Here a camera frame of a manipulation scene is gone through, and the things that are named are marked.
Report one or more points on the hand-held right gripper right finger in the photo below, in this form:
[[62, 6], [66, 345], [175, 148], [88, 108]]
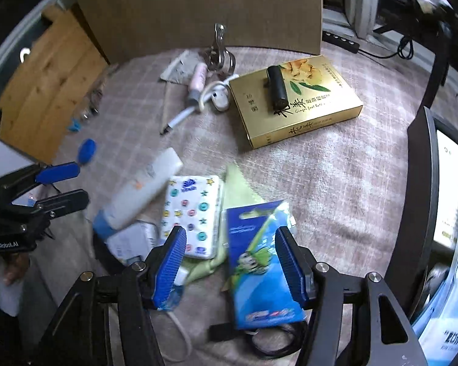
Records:
[[290, 267]]

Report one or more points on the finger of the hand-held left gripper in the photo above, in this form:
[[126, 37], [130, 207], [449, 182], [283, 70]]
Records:
[[57, 172], [65, 202]]

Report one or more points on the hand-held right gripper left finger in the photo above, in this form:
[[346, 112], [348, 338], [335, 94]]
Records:
[[170, 267]]

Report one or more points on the blue cartoon packet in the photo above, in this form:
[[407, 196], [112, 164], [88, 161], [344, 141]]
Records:
[[252, 274]]

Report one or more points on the white bottle blue cap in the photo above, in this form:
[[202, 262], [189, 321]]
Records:
[[141, 190]]

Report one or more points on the black container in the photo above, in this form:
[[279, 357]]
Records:
[[412, 198]]

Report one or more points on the blue face mask pack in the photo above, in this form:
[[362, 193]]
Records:
[[450, 320]]

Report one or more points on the person's left forearm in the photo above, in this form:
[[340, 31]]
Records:
[[7, 297]]

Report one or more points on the person's left hand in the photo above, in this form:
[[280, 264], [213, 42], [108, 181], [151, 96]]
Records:
[[11, 268]]

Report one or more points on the small blue plastic object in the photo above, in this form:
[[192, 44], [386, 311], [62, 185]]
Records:
[[87, 150]]

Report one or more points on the white grey packet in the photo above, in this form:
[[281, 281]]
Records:
[[131, 242]]

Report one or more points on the blue clip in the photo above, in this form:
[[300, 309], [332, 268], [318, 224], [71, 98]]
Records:
[[75, 125]]

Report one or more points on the printed tissue pack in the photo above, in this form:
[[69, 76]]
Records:
[[192, 213]]

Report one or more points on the pine plank board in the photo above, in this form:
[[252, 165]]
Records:
[[53, 84]]

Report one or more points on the green cloth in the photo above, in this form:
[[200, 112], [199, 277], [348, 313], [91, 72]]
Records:
[[240, 186]]

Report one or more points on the white pen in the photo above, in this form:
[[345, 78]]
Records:
[[179, 118]]

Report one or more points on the gold box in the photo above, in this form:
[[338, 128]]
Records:
[[301, 114]]

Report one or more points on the white sachet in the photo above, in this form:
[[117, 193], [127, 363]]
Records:
[[181, 66]]

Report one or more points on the pink tube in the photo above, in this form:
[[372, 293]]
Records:
[[197, 82]]

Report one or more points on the white flat box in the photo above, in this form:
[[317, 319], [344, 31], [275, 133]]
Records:
[[452, 190]]

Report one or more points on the black cylinder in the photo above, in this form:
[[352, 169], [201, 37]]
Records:
[[278, 87]]

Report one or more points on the large brown wooden board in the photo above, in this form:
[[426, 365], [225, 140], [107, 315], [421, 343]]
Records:
[[198, 7]]

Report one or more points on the black power strip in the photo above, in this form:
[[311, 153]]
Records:
[[341, 40]]

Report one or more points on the white window frame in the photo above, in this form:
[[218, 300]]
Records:
[[360, 0]]

